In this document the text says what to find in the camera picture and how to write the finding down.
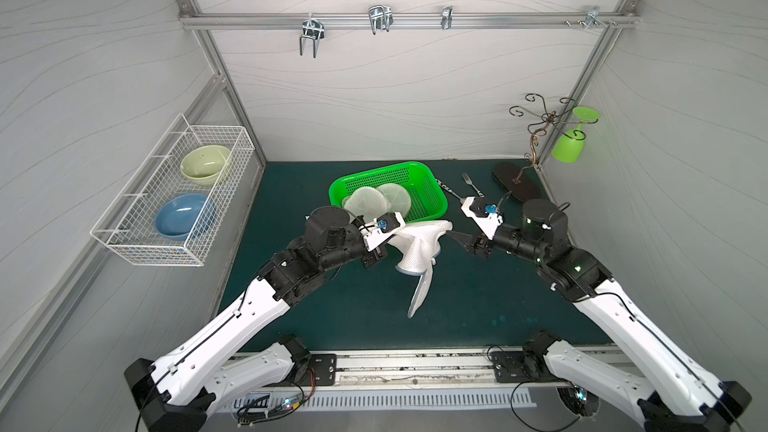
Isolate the metal bracket hook right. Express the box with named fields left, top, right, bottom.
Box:
left=563, top=7, right=618, bottom=30

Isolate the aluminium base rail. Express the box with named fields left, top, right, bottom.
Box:
left=202, top=344, right=534, bottom=394

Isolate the light green ceramic bowl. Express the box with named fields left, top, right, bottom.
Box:
left=180, top=144, right=232, bottom=187

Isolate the round white mesh bag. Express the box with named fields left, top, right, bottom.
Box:
left=376, top=183, right=412, bottom=218
left=341, top=186, right=391, bottom=223

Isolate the metal double hook left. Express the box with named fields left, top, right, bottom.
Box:
left=299, top=18, right=325, bottom=58

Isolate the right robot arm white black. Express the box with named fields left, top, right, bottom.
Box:
left=452, top=197, right=752, bottom=431

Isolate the metal double hook middle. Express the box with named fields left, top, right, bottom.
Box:
left=368, top=5, right=394, bottom=35

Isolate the metal clip hook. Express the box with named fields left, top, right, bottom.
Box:
left=441, top=6, right=453, bottom=30

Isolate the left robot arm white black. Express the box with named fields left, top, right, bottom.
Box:
left=124, top=206, right=405, bottom=431

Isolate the metal cup holder stand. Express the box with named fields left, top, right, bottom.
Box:
left=492, top=93, right=576, bottom=203

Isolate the black cable bundle left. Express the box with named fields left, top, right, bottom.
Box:
left=235, top=365, right=317, bottom=427

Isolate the white wire wall basket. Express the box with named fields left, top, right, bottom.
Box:
left=90, top=115, right=255, bottom=267

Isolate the white mesh laundry bag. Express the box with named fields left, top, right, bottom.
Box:
left=388, top=220, right=453, bottom=318

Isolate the metal double hook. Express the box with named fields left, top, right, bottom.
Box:
left=299, top=18, right=325, bottom=58
left=368, top=5, right=394, bottom=35

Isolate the green plastic wine glass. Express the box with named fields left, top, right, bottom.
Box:
left=552, top=106, right=600, bottom=163

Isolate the aluminium top rail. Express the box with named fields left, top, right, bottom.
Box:
left=179, top=0, right=641, bottom=33

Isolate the blue ceramic bowl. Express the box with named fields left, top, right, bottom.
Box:
left=154, top=193, right=218, bottom=241

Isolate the white slotted cable duct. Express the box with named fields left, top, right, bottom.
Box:
left=183, top=388, right=538, bottom=414

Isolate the green plastic basket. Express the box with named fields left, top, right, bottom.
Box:
left=328, top=161, right=448, bottom=222

